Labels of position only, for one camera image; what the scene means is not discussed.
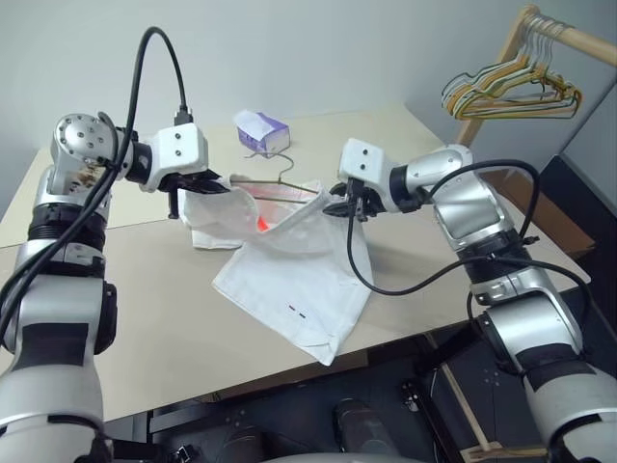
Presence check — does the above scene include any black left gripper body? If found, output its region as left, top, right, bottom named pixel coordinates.
left=161, top=169, right=213, bottom=219

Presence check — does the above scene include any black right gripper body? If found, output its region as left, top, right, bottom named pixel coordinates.
left=344, top=177, right=387, bottom=222

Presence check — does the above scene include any gold wire hanger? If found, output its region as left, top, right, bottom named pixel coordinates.
left=229, top=151, right=324, bottom=206

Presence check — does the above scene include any white shirt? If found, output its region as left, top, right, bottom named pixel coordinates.
left=176, top=176, right=376, bottom=367

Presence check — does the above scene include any purple tissue box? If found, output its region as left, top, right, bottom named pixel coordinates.
left=232, top=109, right=291, bottom=154

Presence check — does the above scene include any brown cardboard box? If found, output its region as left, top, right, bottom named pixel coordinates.
left=481, top=166, right=597, bottom=257

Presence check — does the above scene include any dark rounded shape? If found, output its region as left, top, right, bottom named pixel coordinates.
left=332, top=395, right=389, bottom=454

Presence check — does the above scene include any black furniture panel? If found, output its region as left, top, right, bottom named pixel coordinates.
left=534, top=153, right=617, bottom=339

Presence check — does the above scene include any silver robot torso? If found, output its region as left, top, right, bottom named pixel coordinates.
left=259, top=448, right=377, bottom=463

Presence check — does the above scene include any wooden clothes rack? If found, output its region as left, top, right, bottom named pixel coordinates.
left=455, top=4, right=617, bottom=146

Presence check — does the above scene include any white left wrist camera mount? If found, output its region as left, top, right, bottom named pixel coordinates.
left=144, top=123, right=211, bottom=192

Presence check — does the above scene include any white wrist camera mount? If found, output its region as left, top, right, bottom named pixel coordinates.
left=336, top=138, right=394, bottom=187
left=144, top=123, right=211, bottom=192

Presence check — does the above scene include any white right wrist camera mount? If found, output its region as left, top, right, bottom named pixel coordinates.
left=336, top=138, right=394, bottom=187

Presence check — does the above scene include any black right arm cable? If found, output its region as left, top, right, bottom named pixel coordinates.
left=345, top=160, right=617, bottom=339

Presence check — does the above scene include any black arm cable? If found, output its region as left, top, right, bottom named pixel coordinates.
left=345, top=160, right=617, bottom=339
left=0, top=26, right=195, bottom=339

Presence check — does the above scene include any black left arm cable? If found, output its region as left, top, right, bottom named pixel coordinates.
left=0, top=26, right=195, bottom=339

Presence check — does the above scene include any light wooden floor frame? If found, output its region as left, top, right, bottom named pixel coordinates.
left=423, top=332, right=550, bottom=463

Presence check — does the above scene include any bunch of wire hangers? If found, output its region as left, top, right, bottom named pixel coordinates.
left=452, top=23, right=584, bottom=122

